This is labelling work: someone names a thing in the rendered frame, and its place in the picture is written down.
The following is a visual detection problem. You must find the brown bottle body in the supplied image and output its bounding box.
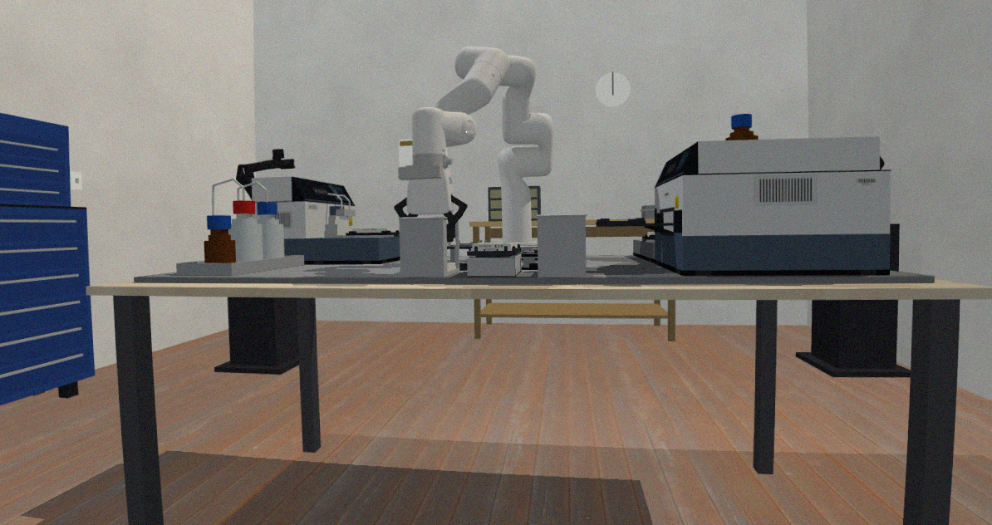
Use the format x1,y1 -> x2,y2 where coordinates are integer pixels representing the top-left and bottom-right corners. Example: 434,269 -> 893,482
204,240 -> 236,263

